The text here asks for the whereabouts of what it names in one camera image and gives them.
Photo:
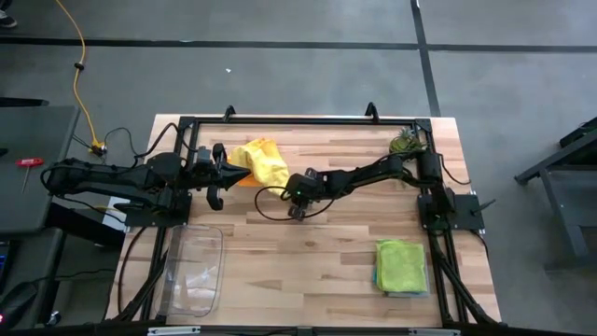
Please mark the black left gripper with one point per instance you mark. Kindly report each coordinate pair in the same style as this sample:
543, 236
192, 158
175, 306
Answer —
203, 177

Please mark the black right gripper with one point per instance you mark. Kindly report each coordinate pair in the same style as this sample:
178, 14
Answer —
303, 189

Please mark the orange microfiber towel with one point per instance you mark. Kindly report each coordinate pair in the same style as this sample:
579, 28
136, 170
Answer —
247, 182

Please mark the yellow microfiber towel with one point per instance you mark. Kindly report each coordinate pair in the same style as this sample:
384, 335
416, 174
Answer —
263, 161

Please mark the clear plastic bin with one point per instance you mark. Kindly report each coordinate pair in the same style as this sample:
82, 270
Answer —
191, 275

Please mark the green microfiber towel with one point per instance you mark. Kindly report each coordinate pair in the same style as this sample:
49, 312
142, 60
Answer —
401, 266

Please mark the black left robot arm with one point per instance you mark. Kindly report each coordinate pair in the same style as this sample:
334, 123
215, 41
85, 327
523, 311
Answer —
116, 179

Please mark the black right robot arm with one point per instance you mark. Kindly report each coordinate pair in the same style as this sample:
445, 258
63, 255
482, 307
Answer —
364, 175

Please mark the black table clamp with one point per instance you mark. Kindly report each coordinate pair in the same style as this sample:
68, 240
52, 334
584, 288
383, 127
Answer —
371, 111
229, 112

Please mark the small green potted plant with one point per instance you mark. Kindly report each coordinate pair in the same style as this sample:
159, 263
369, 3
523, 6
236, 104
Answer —
406, 142

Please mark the white box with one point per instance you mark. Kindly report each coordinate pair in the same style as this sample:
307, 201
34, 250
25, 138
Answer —
114, 220

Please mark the grey work table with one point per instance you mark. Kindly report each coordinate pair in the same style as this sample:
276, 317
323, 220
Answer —
28, 205

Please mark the dark desk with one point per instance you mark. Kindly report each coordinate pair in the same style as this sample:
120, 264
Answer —
28, 261

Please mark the black computer mouse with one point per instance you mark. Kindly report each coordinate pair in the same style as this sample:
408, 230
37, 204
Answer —
16, 303

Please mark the dark grey metal cart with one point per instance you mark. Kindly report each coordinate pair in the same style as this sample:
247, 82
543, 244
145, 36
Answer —
573, 210

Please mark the person's foot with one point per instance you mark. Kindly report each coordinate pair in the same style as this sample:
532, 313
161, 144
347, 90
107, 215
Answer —
7, 19

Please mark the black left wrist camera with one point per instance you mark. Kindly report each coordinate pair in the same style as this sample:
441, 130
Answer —
201, 154

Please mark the black aluminium table frame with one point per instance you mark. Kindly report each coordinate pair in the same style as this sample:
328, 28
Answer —
303, 121

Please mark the silver metal bracket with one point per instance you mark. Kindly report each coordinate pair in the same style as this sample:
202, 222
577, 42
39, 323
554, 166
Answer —
434, 332
172, 331

